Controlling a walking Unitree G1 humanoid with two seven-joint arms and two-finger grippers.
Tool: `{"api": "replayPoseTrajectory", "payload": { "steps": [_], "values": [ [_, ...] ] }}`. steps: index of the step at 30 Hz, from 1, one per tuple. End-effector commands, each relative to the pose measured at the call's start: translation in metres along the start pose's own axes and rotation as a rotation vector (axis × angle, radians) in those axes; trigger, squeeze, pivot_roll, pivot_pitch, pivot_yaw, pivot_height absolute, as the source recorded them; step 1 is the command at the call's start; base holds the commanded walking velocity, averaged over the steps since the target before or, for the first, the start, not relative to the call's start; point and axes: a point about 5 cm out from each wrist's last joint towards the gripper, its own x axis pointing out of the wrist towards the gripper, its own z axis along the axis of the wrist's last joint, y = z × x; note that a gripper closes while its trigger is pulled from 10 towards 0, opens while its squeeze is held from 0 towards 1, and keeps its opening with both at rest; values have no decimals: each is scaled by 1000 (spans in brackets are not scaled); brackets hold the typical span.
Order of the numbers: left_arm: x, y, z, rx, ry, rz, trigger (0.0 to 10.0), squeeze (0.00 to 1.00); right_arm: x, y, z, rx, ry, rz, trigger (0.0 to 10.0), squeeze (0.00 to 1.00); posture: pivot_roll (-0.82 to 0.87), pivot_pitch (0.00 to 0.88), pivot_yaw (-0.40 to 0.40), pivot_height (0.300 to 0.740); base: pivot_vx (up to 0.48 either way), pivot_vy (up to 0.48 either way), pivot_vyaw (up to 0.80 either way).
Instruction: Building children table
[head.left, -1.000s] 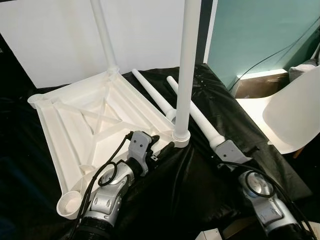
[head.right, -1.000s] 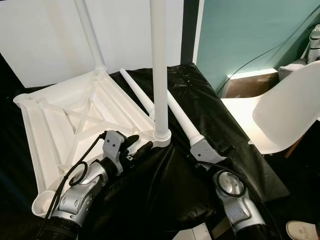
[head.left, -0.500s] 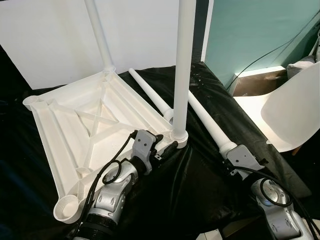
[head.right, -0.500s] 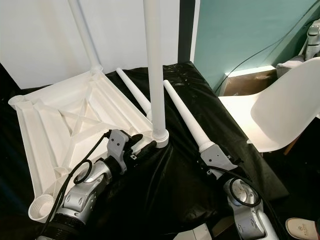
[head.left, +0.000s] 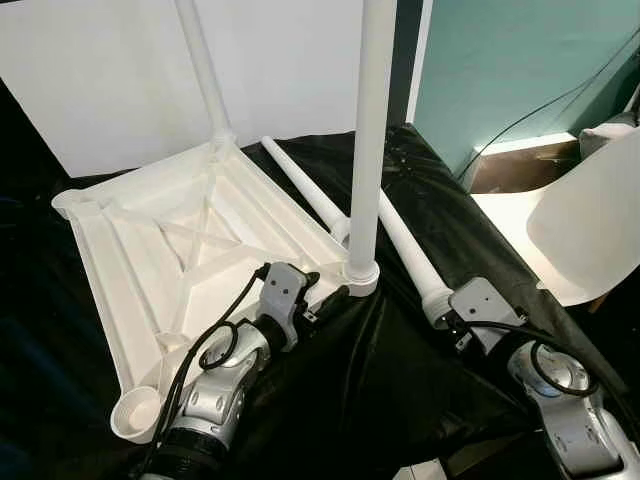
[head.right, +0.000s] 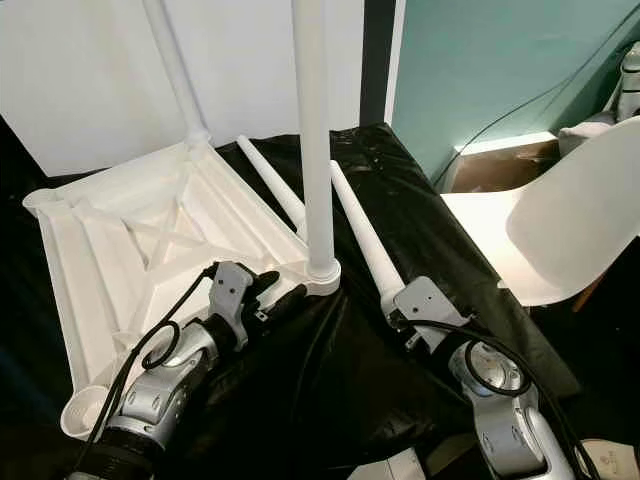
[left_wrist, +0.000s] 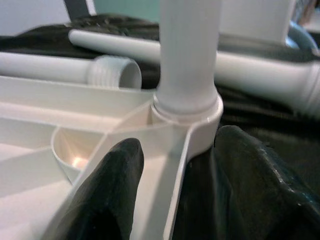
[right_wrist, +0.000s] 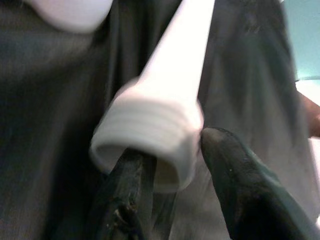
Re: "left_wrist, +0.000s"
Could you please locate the white plastic table top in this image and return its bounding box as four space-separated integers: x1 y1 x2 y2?
0 74 225 240

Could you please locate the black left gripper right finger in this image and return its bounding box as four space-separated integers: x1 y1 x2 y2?
174 124 320 240

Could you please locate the white plastic table leg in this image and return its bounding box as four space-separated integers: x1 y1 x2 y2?
68 28 320 118
0 51 143 89
152 0 223 118

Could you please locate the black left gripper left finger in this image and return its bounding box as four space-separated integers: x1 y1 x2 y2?
51 136 145 240

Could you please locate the black plastic cover sheet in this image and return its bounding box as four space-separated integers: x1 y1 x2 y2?
0 13 320 240

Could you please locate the white plastic shell chair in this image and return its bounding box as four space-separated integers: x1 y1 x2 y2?
219 0 297 47

